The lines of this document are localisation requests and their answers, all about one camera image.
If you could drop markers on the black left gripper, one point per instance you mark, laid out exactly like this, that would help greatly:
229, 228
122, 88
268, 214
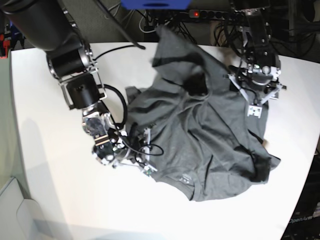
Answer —
247, 81

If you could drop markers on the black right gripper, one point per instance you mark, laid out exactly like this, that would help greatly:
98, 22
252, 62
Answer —
135, 150

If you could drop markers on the dark grey t-shirt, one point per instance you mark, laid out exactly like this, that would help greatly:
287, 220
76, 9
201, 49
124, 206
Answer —
213, 149

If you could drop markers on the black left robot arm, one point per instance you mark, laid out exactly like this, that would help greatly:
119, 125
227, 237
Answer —
263, 66

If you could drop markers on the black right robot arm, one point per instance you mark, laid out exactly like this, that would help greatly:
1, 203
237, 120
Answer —
49, 27

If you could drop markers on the black power strip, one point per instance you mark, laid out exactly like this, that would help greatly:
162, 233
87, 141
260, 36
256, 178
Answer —
207, 14

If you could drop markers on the grey tray corner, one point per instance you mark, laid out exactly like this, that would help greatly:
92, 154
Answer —
20, 218

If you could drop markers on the blue box overhead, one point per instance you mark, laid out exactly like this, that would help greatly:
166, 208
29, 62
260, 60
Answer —
155, 4

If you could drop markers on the red clamp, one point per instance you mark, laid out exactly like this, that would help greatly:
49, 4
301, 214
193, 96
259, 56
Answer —
5, 45

